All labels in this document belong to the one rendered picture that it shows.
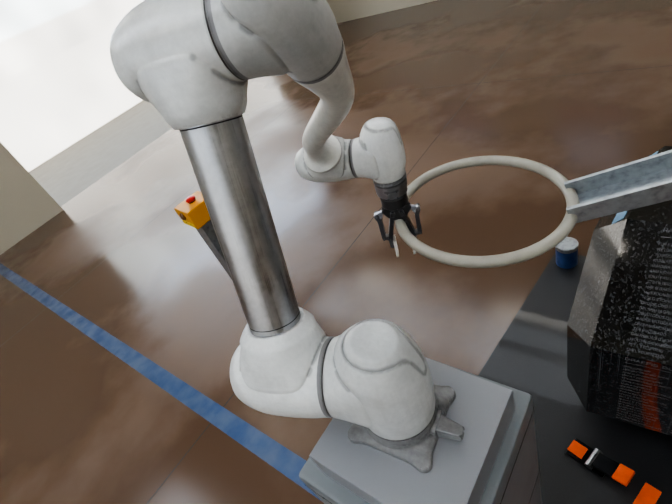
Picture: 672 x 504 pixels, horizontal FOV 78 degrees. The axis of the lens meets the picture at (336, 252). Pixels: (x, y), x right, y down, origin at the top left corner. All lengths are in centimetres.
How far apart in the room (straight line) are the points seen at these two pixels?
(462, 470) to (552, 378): 115
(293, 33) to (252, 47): 6
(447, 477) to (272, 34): 79
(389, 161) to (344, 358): 53
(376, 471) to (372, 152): 71
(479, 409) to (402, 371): 27
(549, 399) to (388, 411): 125
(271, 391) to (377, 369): 22
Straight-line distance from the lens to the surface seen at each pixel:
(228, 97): 66
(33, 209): 648
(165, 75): 66
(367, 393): 73
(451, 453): 92
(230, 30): 60
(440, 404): 93
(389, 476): 92
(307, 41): 61
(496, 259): 107
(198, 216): 165
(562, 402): 195
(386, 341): 73
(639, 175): 130
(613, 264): 133
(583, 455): 185
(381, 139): 104
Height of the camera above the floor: 172
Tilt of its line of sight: 37 degrees down
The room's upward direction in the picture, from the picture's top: 25 degrees counter-clockwise
